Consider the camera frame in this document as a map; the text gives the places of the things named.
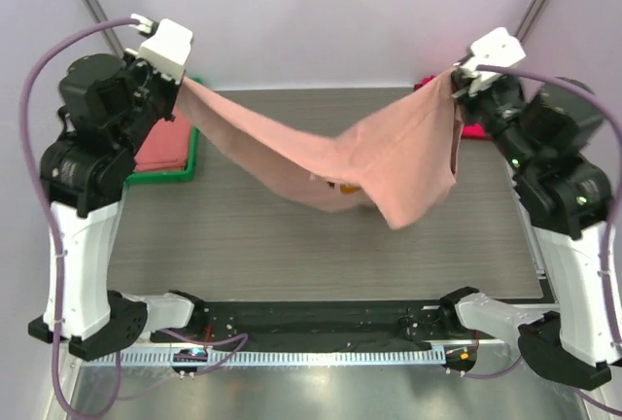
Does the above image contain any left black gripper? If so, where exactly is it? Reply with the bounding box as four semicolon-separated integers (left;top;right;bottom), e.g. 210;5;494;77
120;44;190;153

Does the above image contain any pink printed t-shirt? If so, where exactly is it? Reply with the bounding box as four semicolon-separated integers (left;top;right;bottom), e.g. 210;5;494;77
176;71;464;229

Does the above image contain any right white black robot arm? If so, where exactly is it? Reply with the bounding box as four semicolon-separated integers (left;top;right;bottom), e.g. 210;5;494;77
437;68;621;391

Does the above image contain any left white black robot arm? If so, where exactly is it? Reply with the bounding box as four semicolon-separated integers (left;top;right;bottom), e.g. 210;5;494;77
28;53;206;361

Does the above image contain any magenta folded t-shirt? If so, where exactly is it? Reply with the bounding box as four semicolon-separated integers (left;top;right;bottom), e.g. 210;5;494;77
413;75;488;140

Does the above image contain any salmon folded t-shirt in bin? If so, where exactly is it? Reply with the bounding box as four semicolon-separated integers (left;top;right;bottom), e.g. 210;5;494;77
134;109;192;173

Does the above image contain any green plastic bin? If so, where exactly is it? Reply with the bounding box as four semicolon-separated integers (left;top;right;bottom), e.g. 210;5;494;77
124;74;205;187

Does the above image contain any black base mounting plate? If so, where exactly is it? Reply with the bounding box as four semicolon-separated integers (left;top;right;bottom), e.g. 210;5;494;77
181;300;477;341

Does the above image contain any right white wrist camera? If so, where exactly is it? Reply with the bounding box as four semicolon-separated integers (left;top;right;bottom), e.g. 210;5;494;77
452;27;526;98

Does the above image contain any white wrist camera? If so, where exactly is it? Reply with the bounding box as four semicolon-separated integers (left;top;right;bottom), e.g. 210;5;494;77
128;14;194;85
452;27;526;98

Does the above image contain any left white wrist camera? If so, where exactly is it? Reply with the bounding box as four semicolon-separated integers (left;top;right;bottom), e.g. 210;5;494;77
128;14;194;85

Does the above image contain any aluminium extrusion rail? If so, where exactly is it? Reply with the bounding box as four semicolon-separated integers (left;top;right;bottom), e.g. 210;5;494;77
121;303;555;349

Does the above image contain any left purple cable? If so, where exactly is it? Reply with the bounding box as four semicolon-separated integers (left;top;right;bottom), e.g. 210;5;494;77
18;18;250;416

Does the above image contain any white slotted cable duct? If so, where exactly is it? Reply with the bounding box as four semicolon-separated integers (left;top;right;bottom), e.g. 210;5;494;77
116;347;447;368

